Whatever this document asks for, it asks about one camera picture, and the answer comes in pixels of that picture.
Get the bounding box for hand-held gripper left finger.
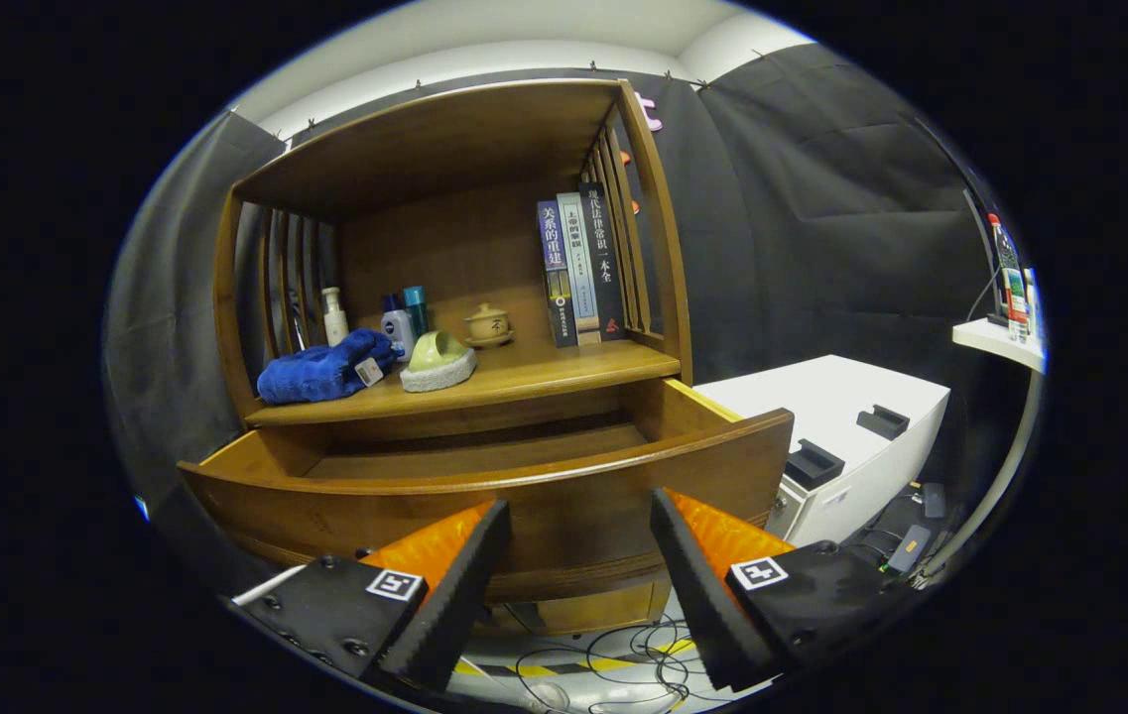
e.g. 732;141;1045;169
231;499;512;695

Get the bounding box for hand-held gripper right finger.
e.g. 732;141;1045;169
649;486;922;693

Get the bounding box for wooden drawer with black knob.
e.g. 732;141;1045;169
177;377;796;606

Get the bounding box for small green slipper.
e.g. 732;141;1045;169
399;329;478;394

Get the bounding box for white box cabinet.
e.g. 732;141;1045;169
692;354;951;548

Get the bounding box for wooden countertop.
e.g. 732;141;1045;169
244;337;684;429

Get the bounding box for wooden cabinet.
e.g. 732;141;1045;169
211;77;695;636

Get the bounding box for black tray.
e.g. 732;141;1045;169
856;404;912;441
784;438;846;489

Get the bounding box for blue towel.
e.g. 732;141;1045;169
256;328;398;406

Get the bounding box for beige lidded teacup with saucer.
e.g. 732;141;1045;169
464;302;515;349

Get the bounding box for white bottle with blue cap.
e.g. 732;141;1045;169
381;294;416;360

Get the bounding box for white pump bottle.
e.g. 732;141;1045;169
320;287;350;348

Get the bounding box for pale spine book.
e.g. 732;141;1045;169
558;191;602;345

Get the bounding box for white side table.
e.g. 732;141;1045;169
921;317;1046;586

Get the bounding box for red capped bottle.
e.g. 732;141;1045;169
988;213;1031;333

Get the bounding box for tangle of black cables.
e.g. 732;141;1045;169
454;615;698;713

